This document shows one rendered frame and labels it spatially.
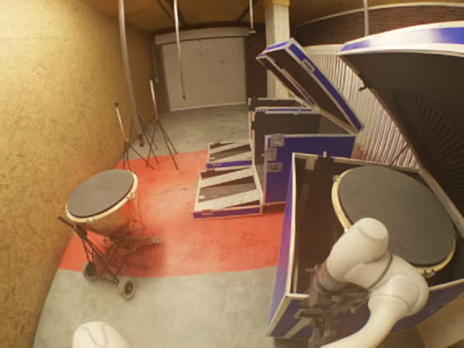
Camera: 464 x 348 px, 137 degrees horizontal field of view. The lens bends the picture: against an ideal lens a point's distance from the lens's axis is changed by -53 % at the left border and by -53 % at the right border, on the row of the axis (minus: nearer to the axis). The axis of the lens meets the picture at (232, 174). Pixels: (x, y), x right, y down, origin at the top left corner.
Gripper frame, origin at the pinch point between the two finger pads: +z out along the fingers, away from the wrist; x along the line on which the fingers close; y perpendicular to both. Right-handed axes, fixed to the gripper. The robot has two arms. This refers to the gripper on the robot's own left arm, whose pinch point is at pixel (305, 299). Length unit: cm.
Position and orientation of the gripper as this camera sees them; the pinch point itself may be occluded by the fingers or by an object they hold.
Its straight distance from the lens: 71.4
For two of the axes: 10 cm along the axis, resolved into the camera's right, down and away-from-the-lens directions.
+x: -2.6, 5.3, -8.1
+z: -1.2, 8.1, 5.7
